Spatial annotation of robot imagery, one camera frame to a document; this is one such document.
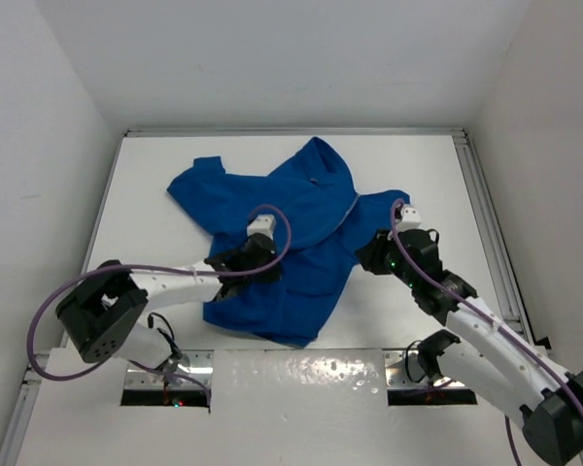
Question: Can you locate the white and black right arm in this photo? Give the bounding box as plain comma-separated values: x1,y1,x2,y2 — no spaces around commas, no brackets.
355,229,583,465

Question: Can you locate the blue zip-up jacket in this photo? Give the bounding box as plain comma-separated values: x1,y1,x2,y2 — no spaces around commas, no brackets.
167,136,412,349

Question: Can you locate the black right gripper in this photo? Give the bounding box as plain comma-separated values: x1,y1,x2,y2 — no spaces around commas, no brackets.
355,227,418,288

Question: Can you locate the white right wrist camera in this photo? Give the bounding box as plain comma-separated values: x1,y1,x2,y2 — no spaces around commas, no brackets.
394,204,422,231

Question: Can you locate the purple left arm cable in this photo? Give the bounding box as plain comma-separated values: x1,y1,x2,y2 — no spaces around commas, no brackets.
26,203,293,407

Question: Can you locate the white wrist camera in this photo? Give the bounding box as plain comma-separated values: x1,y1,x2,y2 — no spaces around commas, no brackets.
246,214,276,240
394,204,422,231

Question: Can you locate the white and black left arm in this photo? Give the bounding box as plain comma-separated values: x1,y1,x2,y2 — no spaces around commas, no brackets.
55,232,281,370

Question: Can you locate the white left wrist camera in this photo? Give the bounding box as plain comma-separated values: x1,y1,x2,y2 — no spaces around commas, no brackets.
246,214,276,240

